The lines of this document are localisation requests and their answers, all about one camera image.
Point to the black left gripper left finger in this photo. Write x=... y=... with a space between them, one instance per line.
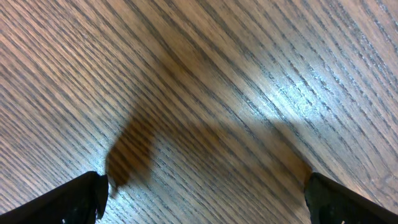
x=81 y=200

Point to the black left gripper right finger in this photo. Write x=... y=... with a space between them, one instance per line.
x=331 y=202

